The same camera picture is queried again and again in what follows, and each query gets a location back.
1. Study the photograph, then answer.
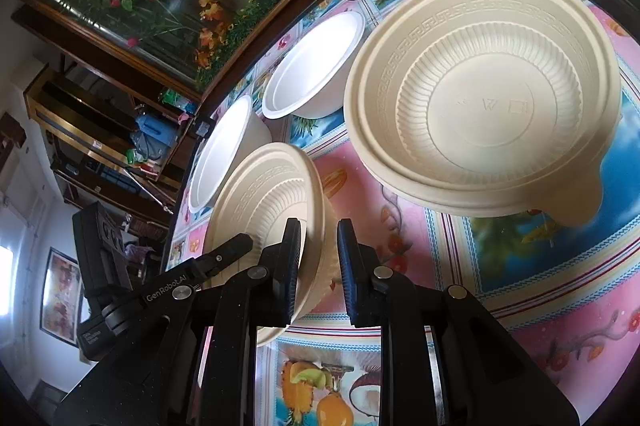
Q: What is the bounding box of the colourful printed tablecloth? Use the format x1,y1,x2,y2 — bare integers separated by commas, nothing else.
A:
164,0,640,426

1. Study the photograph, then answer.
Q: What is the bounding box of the small white foam bowl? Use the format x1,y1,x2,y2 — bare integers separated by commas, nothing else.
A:
262,12,367,120

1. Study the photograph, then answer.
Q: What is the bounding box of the cream plastic bowl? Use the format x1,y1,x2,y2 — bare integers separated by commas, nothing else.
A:
344,0,622,227
205,142,340,321

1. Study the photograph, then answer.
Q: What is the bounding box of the large white foam bowl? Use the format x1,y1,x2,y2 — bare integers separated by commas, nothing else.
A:
188,96,272,213

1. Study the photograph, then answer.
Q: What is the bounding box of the blue thermos jug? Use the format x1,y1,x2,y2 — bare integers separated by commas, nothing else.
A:
136,113,178,147

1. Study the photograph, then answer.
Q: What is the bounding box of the framed wall painting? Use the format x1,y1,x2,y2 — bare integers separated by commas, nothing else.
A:
39,247,81,347

